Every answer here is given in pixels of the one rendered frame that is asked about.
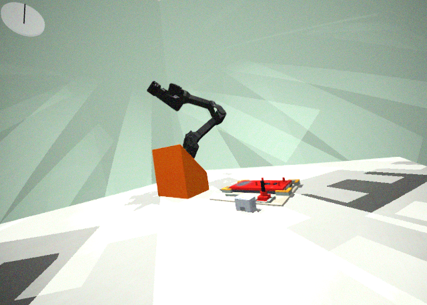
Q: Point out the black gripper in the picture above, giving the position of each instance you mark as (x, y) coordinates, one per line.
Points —
(174, 102)

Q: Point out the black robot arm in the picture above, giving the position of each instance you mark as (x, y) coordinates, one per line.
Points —
(190, 143)

